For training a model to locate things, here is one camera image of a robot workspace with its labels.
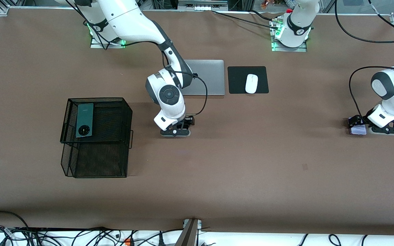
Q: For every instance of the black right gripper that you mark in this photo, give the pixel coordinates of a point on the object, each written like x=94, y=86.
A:
x=187, y=120

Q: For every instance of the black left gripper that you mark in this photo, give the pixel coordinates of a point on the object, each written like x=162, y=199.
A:
x=357, y=120

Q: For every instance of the lavender flip phone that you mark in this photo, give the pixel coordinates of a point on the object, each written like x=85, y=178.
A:
x=358, y=130

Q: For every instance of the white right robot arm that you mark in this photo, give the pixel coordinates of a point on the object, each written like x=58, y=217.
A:
x=169, y=99

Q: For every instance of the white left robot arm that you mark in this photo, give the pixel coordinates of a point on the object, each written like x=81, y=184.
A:
x=392, y=99

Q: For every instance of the silver closed laptop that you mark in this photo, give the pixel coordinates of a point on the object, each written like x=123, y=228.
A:
x=214, y=82

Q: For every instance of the black mouse pad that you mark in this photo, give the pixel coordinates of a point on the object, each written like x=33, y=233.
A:
x=238, y=82

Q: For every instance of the white computer mouse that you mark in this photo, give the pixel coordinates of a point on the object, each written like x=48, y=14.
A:
x=251, y=83

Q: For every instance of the white power strip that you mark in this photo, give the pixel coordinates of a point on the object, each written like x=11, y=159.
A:
x=202, y=7

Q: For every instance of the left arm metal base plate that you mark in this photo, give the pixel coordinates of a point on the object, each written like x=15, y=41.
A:
x=303, y=50

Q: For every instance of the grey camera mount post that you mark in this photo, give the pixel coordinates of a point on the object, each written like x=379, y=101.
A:
x=188, y=235

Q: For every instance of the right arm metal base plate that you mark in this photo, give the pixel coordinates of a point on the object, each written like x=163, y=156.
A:
x=96, y=45

